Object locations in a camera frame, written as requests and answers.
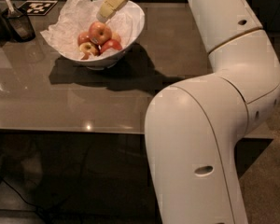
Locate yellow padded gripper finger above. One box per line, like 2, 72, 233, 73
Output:
96, 0, 128, 22

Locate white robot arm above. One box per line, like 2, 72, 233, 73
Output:
145, 0, 280, 224

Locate white bowl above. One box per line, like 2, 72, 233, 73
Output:
57, 1, 145, 70

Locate back right partly hidden apple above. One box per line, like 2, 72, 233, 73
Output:
111, 32, 121, 43

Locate large top red apple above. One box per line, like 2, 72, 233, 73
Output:
89, 21, 112, 46

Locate right front red apple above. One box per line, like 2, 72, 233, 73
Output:
100, 39, 122, 53

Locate left red apple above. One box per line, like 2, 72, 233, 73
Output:
77, 31, 90, 46

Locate front yellowish red apple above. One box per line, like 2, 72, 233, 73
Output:
79, 42, 100, 60

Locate white crumpled paper liner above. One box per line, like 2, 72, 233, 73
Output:
40, 0, 133, 61

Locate black white marker tag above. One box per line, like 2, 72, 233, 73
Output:
20, 0, 57, 16

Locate dark glass container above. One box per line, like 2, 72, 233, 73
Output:
3, 9, 35, 42

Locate black floor cable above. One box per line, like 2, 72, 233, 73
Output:
0, 166, 54, 224

